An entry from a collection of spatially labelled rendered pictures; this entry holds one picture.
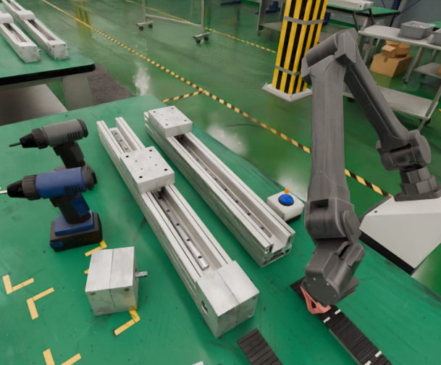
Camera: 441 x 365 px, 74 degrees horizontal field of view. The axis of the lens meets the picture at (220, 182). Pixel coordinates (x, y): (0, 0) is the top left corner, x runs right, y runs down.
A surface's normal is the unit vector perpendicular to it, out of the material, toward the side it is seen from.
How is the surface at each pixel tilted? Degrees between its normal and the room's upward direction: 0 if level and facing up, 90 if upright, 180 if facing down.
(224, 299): 0
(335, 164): 44
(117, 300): 90
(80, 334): 0
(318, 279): 90
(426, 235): 90
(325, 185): 59
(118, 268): 0
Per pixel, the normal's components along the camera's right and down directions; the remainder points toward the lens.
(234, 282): 0.06, -0.78
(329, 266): 0.61, -0.18
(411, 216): -0.80, 0.33
